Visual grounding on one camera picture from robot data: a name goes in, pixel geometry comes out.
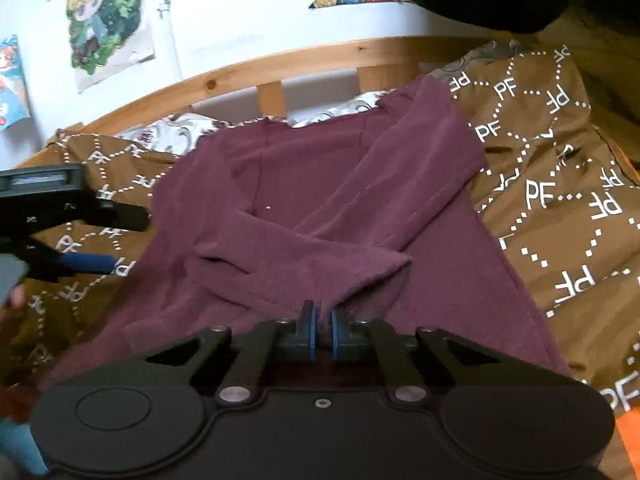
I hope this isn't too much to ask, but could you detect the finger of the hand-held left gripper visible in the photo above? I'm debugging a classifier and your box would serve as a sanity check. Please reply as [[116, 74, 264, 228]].
[[22, 249, 119, 282], [79, 199, 152, 233]]

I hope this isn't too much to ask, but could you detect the blue and orange wall poster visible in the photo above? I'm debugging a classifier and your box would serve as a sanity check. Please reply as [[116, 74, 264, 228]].
[[0, 34, 33, 133]]

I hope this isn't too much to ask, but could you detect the white patterned bed sheet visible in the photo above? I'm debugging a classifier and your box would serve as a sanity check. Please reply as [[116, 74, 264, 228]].
[[117, 87, 401, 153]]

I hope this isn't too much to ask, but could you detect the wooden bed frame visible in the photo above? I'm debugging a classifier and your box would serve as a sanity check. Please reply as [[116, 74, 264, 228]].
[[10, 34, 501, 168]]

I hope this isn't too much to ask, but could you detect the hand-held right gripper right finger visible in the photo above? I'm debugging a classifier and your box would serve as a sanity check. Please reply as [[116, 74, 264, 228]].
[[331, 307, 497, 405]]

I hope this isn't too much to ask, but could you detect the white wall conduit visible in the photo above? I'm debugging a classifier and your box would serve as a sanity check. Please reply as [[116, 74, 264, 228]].
[[157, 0, 183, 83]]

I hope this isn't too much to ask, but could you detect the brown printed blanket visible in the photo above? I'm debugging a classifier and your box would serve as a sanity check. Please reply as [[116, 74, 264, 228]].
[[0, 40, 640, 461]]

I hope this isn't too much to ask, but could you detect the maroon fleece garment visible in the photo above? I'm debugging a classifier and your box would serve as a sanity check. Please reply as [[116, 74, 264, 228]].
[[37, 76, 573, 391]]

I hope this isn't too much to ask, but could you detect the light blue cloth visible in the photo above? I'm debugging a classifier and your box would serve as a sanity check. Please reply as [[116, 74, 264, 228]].
[[0, 415, 48, 478]]

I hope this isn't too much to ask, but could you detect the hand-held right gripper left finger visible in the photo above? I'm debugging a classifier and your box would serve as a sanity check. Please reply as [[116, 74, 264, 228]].
[[145, 300, 318, 407]]

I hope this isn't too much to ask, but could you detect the orange cloth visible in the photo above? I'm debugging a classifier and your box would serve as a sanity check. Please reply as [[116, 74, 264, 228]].
[[615, 407, 640, 480]]

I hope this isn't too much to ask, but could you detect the cartoon figure wall poster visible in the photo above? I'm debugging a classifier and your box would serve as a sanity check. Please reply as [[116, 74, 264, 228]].
[[66, 0, 157, 95]]

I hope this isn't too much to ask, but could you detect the person's left hand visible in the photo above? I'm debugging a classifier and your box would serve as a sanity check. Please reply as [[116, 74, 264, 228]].
[[0, 285, 28, 322]]

